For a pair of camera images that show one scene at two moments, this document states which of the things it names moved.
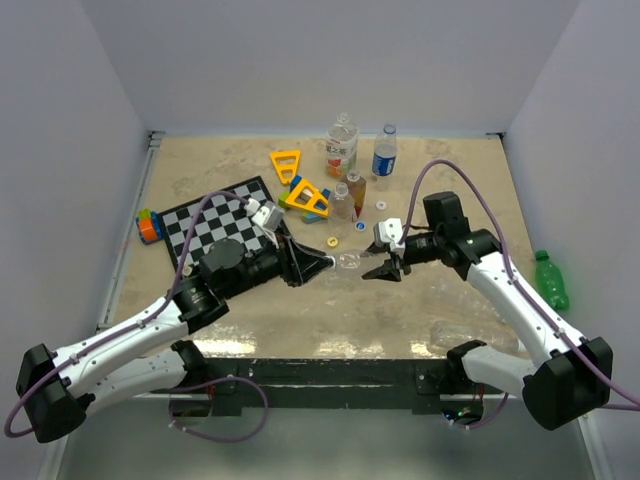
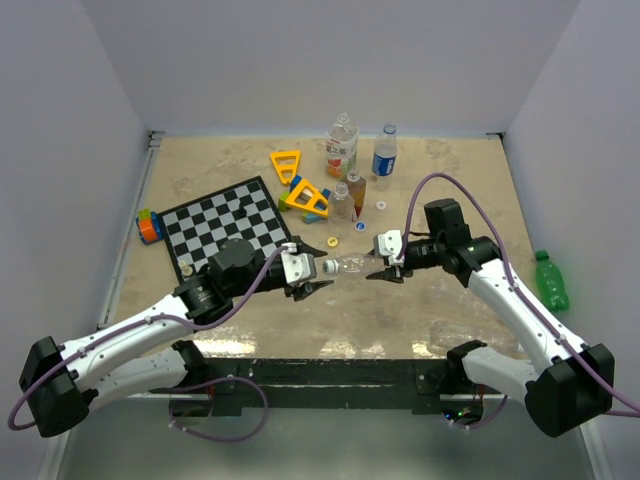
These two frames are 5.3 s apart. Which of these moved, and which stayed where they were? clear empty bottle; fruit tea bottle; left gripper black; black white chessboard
Moved: left gripper black
Stayed: black white chessboard; clear empty bottle; fruit tea bottle
